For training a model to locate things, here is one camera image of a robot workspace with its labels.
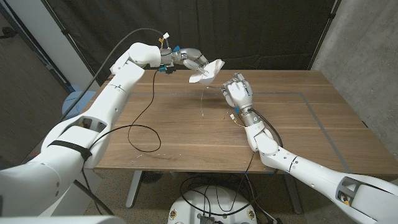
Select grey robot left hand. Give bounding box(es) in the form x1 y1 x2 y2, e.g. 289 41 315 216
160 47 210 75

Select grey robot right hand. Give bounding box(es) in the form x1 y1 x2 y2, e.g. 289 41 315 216
220 73 254 110

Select white tissue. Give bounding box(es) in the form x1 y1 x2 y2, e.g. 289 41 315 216
188 58 226 86

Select clear frame glasses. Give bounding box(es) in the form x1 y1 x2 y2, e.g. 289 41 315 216
200 85 233 121

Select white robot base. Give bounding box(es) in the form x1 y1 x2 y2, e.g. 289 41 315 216
167 185 258 224

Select black backdrop curtain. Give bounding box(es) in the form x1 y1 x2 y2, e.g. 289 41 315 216
46 0 338 85

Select black backdrop stand pole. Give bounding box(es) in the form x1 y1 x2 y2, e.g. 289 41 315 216
307 0 342 71
42 0 102 86

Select grey table leg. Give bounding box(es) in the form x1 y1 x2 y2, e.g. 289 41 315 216
282 175 303 215

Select black round fan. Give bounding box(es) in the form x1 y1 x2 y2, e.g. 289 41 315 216
140 170 164 185

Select light blue round stool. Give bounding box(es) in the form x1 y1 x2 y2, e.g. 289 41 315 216
61 90 96 121

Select white table leg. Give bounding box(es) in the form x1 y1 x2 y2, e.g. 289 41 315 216
125 170 144 208

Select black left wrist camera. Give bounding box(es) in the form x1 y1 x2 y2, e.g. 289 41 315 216
158 65 177 75

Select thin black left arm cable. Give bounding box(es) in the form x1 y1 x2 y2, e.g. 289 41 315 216
83 68 162 154

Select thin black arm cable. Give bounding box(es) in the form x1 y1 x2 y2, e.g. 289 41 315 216
234 151 256 203
83 68 162 154

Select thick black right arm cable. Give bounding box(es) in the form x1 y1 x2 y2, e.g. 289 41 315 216
248 108 284 149

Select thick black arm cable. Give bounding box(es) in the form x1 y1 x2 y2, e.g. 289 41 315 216
248 108 284 149
58 27 170 122

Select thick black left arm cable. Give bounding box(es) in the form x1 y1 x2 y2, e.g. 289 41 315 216
58 27 170 122

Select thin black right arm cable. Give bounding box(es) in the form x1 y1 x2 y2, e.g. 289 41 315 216
234 151 256 203

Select black looped floor cable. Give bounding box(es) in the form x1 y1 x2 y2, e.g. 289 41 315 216
180 175 249 218

